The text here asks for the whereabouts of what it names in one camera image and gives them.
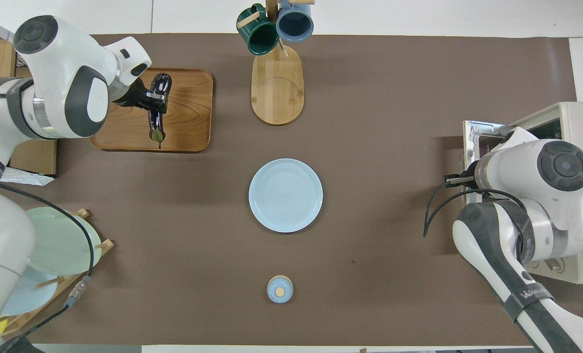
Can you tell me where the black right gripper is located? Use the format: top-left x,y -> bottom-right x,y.
444,164 -> 479,189

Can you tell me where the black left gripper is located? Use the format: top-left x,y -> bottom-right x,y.
112,77 -> 167,112

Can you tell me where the dark purple eggplant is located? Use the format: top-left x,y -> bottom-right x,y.
148,74 -> 173,148

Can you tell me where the beige toaster oven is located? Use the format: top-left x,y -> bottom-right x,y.
463,102 -> 583,284

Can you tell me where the rectangular wooden tray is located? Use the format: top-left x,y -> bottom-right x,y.
89,67 -> 214,152

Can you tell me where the brown table mat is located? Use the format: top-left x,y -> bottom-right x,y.
0,33 -> 583,346

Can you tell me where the dark green mug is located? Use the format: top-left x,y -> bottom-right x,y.
236,4 -> 279,55

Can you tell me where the wooden mug tree stand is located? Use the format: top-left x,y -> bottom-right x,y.
236,0 -> 316,126

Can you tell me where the white patterned cloth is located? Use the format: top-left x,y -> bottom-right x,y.
0,12 -> 55,186

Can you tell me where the blue mug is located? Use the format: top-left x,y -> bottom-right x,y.
276,0 -> 314,43

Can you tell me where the wooden plate rack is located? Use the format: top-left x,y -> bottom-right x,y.
0,208 -> 115,336

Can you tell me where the pale green plate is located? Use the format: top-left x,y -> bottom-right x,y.
25,207 -> 102,276

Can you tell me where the light blue racked plate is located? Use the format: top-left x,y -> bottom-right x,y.
0,267 -> 59,317

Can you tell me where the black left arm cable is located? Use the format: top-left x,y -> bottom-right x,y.
0,87 -> 96,353

